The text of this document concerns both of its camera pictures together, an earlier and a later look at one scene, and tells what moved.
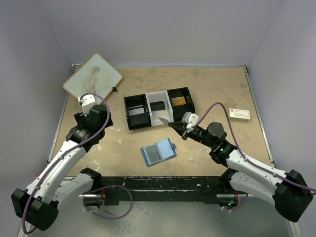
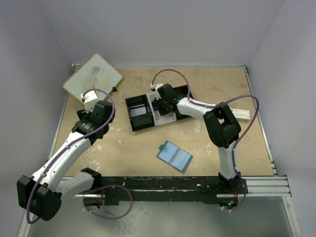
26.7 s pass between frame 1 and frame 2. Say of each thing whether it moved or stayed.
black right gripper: moved
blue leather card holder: moved
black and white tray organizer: stayed
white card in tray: stayed
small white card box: stayed
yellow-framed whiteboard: stayed
